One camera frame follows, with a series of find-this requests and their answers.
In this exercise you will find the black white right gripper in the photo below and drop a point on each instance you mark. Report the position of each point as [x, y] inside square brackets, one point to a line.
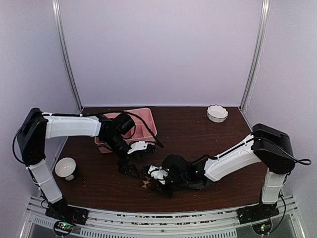
[157, 186]

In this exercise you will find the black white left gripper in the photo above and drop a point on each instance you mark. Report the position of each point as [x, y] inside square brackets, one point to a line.
[124, 169]

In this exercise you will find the brown checkered sock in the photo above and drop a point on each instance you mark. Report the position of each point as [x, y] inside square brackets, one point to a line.
[146, 183]

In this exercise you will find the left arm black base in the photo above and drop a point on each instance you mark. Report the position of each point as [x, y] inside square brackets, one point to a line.
[62, 211]

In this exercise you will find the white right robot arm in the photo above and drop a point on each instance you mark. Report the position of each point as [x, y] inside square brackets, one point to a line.
[264, 144]

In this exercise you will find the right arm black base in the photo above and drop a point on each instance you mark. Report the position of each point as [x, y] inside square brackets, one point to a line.
[257, 212]

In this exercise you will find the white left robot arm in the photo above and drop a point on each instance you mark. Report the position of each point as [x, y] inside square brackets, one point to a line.
[39, 126]

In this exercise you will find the pink divided plastic tray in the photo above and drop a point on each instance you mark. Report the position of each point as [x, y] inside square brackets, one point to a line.
[137, 133]

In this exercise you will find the white scalloped bowl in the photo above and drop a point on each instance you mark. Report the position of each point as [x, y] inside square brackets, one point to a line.
[217, 114]

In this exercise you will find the aluminium front frame rail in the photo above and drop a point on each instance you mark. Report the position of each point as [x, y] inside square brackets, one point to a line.
[220, 223]

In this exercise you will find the aluminium right corner post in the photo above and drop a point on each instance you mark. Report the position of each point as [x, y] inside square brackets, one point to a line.
[262, 29]

